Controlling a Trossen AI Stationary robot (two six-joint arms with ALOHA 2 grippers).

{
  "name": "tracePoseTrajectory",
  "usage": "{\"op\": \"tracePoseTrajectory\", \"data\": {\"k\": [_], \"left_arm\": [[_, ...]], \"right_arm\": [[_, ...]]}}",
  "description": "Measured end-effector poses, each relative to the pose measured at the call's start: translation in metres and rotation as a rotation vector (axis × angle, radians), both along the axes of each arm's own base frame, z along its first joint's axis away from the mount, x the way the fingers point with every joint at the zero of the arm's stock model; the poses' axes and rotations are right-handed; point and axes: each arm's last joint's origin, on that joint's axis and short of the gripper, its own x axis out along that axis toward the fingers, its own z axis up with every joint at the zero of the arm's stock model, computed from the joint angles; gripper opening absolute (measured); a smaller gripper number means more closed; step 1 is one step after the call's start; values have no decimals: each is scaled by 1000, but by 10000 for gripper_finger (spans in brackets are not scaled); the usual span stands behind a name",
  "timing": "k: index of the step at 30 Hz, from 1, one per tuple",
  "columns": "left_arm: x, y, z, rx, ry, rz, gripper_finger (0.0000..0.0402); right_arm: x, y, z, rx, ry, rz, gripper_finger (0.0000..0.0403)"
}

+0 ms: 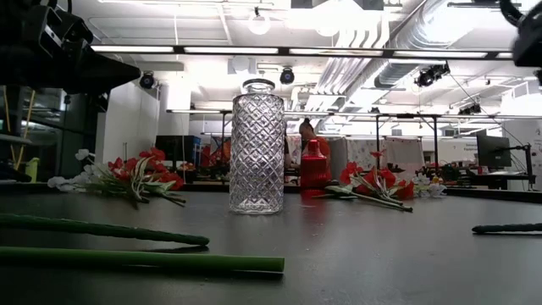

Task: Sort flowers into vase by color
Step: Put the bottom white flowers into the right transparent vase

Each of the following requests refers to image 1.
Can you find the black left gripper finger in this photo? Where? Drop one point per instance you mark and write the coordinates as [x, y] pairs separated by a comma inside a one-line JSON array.
[[101, 76]]

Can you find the red artificial flower bunch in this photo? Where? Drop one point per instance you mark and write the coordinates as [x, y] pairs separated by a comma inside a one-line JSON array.
[[387, 175], [106, 229], [163, 173]]

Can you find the clear diamond-cut glass vase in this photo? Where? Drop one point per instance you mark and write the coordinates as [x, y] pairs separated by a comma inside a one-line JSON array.
[[256, 161]]

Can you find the green stem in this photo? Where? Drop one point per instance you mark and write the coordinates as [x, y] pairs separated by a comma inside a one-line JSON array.
[[169, 259]]

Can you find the red ribbed glass vase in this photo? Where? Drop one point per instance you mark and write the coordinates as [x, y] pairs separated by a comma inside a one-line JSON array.
[[313, 169]]

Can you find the dark stem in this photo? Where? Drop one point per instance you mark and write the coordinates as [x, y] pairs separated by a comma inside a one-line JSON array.
[[508, 228]]

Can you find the black monitor on arm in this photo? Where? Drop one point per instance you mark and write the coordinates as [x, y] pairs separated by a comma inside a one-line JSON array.
[[493, 151]]

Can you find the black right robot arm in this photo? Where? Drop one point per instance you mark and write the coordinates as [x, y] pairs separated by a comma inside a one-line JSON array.
[[529, 42]]

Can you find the black round spotlight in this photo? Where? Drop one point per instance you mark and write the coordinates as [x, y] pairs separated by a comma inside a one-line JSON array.
[[287, 76], [147, 80]]

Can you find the yellow rod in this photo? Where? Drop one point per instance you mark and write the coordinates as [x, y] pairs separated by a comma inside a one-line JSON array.
[[26, 127]]

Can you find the black wide monitor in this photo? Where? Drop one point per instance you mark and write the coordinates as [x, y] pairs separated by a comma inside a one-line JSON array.
[[175, 148]]

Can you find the yellow-green bottle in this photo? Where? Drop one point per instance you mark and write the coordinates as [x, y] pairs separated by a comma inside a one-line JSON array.
[[32, 170]]

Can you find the overhead LED light bar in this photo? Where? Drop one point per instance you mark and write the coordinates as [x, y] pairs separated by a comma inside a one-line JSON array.
[[230, 50]]

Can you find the colourful patterned cloth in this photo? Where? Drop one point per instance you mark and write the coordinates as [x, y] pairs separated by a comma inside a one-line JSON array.
[[220, 152]]

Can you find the white globe pendant lamp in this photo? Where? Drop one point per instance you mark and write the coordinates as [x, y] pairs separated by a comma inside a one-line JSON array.
[[259, 24]]

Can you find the white patterned cloth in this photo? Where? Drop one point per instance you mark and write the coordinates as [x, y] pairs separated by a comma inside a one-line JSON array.
[[360, 154]]

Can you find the black track spotlight cluster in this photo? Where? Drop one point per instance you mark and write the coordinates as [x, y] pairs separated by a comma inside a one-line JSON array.
[[432, 75]]

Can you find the dark office desk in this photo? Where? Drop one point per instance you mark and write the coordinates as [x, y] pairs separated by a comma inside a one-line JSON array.
[[499, 180]]

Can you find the silver ventilation duct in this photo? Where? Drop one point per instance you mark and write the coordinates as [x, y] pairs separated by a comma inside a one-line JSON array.
[[423, 34]]

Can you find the black metal rig frame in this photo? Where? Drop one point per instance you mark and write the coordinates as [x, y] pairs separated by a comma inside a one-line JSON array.
[[435, 144]]

